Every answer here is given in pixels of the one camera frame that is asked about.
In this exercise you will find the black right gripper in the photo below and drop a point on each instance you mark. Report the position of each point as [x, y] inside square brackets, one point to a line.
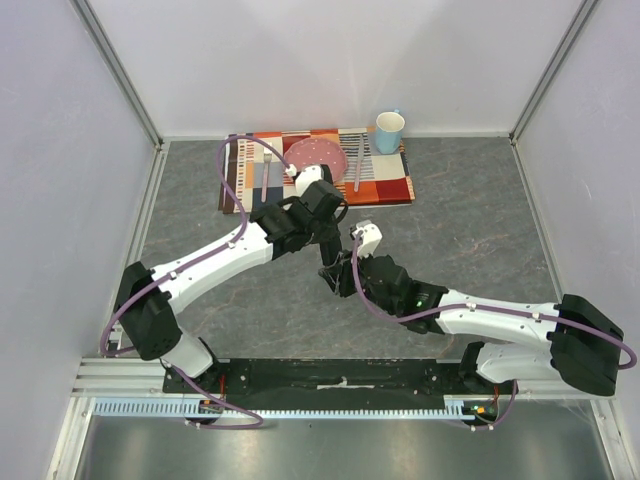
[391, 289]

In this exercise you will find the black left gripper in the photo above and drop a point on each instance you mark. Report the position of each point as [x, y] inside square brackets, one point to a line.
[331, 234]

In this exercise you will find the black zip tool case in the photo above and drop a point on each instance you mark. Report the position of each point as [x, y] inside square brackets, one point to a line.
[336, 268]

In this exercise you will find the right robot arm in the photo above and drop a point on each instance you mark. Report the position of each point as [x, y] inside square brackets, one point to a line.
[571, 340]

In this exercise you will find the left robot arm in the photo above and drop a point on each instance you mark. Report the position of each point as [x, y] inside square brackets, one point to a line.
[149, 300]

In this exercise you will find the pink dotted plate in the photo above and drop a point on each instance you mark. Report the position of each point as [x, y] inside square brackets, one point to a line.
[318, 151]

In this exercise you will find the light blue mug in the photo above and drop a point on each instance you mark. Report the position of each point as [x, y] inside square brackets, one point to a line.
[389, 129]

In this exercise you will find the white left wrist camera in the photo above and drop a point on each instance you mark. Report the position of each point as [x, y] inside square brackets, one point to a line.
[303, 178]

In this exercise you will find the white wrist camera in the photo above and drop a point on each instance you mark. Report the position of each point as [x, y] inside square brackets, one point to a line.
[367, 236]
[303, 178]

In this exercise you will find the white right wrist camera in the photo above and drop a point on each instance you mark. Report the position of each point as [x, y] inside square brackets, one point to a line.
[367, 236]

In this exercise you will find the pink handled fork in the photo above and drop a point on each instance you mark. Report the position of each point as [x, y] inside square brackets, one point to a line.
[267, 159]

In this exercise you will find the pink handled knife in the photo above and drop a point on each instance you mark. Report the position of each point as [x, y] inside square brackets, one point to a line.
[359, 162]

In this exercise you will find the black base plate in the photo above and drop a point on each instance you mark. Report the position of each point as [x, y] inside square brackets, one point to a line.
[247, 378]

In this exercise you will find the aluminium frame rail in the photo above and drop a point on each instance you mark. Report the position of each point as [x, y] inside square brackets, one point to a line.
[129, 374]

